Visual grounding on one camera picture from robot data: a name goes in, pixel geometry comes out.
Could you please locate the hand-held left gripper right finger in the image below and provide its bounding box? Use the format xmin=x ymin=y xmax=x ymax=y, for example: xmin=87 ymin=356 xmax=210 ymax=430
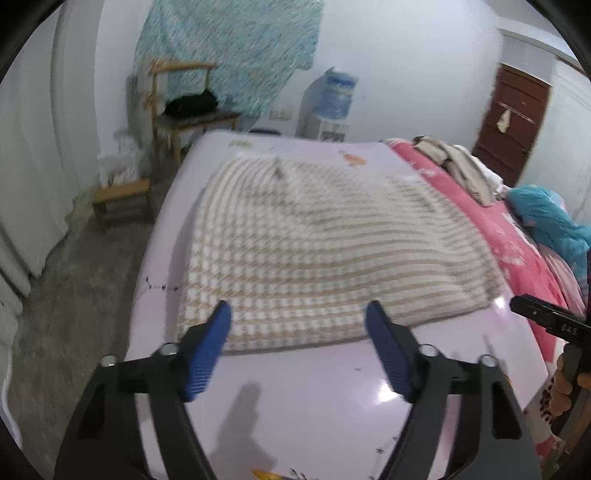
xmin=365 ymin=300 xmax=543 ymax=480

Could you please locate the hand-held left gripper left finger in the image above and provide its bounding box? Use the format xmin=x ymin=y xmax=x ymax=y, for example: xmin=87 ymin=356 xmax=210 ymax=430
xmin=53 ymin=300 xmax=233 ymax=480

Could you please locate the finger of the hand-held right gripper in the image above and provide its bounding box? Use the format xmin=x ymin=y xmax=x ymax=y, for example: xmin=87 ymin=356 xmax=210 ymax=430
xmin=510 ymin=294 xmax=561 ymax=330

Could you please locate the beige white houndstooth coat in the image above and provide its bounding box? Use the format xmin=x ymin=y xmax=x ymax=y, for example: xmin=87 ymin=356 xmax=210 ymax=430
xmin=175 ymin=154 xmax=506 ymax=356

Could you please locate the beige clothes pile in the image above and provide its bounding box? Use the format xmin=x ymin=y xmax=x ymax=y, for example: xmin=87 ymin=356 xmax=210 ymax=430
xmin=413 ymin=135 xmax=495 ymax=206

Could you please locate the person's right hand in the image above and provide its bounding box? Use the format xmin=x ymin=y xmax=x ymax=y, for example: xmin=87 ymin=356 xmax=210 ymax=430
xmin=549 ymin=353 xmax=573 ymax=416

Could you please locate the pink floral blanket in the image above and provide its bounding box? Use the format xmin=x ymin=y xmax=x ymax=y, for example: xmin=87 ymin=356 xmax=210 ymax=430
xmin=383 ymin=138 xmax=589 ymax=365

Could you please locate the white cloth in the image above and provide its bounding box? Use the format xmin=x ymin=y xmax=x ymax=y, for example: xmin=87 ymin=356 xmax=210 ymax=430
xmin=455 ymin=144 xmax=504 ymax=190

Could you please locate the brown wooden door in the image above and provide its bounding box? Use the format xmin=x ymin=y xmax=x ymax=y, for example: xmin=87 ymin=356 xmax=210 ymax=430
xmin=472 ymin=65 xmax=552 ymax=188

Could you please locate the small wooden stool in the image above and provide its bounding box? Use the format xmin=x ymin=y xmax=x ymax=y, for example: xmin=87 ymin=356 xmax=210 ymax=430
xmin=92 ymin=179 xmax=153 ymax=227

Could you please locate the white plastic bag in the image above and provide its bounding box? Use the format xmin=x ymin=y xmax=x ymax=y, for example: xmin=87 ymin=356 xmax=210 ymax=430
xmin=97 ymin=134 xmax=141 ymax=185

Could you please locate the wooden chair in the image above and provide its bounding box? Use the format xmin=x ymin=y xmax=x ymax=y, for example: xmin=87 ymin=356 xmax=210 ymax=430
xmin=148 ymin=60 xmax=241 ymax=167

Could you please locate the white water dispenser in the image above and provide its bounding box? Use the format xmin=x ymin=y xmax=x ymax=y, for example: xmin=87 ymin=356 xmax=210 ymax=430
xmin=298 ymin=76 xmax=352 ymax=141

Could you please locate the white curtain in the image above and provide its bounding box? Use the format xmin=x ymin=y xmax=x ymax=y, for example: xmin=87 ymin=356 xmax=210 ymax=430
xmin=0 ymin=9 xmax=100 ymax=296

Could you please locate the teal floral wall cloth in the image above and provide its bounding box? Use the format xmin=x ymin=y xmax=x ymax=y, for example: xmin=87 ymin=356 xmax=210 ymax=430
xmin=131 ymin=0 xmax=324 ymax=116

